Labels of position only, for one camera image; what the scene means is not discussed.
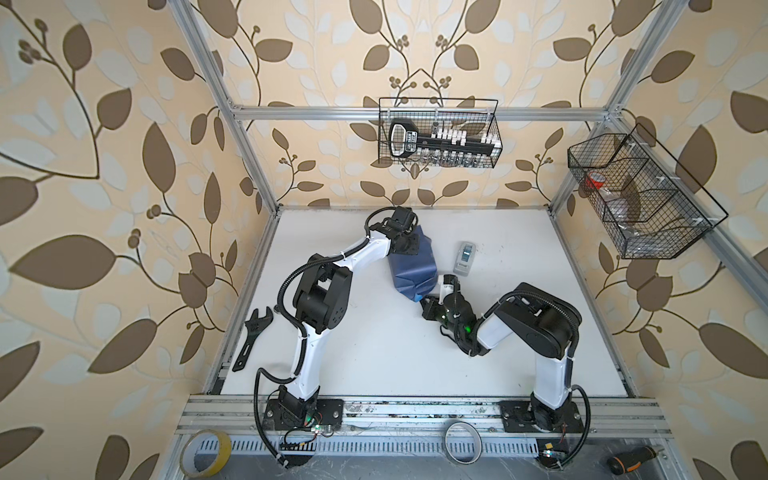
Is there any blue wrapping paper sheet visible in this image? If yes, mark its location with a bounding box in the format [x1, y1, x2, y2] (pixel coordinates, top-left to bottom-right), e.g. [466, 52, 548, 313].
[388, 226, 438, 302]

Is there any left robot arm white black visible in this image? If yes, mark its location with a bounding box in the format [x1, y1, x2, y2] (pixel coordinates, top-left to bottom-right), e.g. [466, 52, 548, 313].
[257, 206, 419, 428]

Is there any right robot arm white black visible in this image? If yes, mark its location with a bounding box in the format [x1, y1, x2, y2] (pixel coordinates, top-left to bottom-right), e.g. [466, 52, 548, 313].
[420, 275, 582, 431]

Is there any grey tape dispenser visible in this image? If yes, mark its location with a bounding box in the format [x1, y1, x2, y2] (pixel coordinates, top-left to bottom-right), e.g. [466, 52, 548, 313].
[453, 242, 477, 276]

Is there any black tool set in basket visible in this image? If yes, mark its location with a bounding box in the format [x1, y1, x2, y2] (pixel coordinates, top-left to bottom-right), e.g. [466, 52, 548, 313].
[385, 119, 502, 159]

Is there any black adjustable wrench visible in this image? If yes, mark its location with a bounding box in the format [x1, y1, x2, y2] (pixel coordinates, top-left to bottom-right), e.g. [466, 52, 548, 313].
[232, 307, 274, 372]

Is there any orange black screwdriver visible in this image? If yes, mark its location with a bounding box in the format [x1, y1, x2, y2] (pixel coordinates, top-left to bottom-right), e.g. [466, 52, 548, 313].
[606, 446, 658, 475]

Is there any yellow tape roll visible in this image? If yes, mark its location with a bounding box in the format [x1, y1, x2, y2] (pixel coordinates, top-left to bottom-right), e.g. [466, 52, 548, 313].
[179, 430, 233, 479]

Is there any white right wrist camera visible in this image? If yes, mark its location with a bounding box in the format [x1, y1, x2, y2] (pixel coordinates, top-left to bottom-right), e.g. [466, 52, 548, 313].
[438, 274, 460, 304]

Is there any back wall wire basket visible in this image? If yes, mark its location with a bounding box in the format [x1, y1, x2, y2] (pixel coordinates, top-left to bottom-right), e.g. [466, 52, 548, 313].
[378, 96, 503, 169]

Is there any wall wire basket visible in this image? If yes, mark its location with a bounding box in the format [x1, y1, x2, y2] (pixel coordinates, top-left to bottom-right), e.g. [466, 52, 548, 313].
[567, 124, 728, 260]
[378, 96, 503, 169]

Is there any grey ring on rail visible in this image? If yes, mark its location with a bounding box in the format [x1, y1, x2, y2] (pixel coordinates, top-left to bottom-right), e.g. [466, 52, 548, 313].
[443, 420, 484, 466]

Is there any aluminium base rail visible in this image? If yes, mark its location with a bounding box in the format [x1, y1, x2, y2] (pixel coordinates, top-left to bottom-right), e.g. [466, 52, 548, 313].
[175, 394, 673, 439]

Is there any right wall wire basket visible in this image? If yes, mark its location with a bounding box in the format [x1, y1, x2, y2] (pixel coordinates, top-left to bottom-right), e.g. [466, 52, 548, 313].
[567, 124, 728, 260]

